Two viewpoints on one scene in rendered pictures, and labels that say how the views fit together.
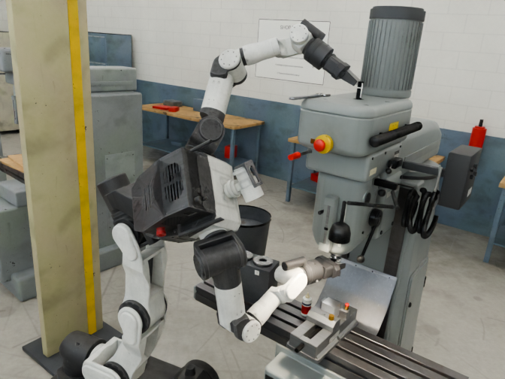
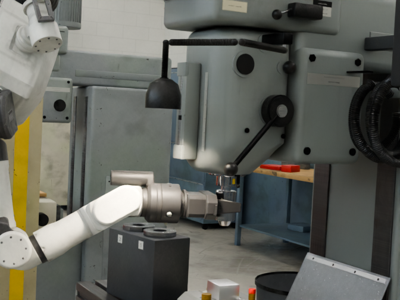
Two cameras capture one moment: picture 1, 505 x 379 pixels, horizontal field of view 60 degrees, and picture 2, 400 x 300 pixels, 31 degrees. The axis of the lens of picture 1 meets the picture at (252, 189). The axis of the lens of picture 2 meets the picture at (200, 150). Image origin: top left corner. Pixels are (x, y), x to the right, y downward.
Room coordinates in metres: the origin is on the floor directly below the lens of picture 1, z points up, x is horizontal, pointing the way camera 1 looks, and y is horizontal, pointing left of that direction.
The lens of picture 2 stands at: (0.05, -1.01, 1.45)
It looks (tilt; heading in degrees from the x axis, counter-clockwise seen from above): 3 degrees down; 26
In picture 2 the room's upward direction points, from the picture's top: 3 degrees clockwise
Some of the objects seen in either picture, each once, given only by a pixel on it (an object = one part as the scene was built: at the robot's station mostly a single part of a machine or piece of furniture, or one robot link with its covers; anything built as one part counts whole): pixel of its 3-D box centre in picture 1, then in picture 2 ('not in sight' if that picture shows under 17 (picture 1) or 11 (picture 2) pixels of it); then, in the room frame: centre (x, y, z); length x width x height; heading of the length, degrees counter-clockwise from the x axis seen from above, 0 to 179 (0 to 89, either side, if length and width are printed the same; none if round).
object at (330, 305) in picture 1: (330, 308); (222, 294); (1.57, -0.36, 1.03); 0.06 x 0.05 x 0.06; 52
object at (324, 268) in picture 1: (318, 269); (186, 205); (1.52, -0.28, 1.23); 0.13 x 0.12 x 0.10; 37
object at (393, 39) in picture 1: (391, 53); not in sight; (1.77, -0.50, 2.05); 0.20 x 0.20 x 0.32
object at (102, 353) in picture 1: (116, 364); not in sight; (1.55, 0.54, 0.68); 0.21 x 0.20 x 0.13; 68
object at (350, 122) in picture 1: (357, 120); not in sight; (1.58, -0.36, 1.81); 0.47 x 0.26 x 0.16; 145
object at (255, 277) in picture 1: (252, 276); (147, 263); (1.80, -0.03, 1.02); 0.22 x 0.12 x 0.20; 65
